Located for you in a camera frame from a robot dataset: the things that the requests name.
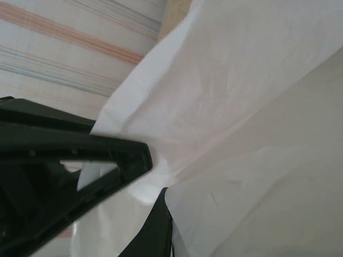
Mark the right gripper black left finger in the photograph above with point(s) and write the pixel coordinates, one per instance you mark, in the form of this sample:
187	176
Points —
128	154

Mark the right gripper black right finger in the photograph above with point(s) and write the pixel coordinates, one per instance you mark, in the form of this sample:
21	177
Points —
155	235

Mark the white plastic bag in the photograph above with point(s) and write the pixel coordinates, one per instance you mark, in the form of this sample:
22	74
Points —
214	93

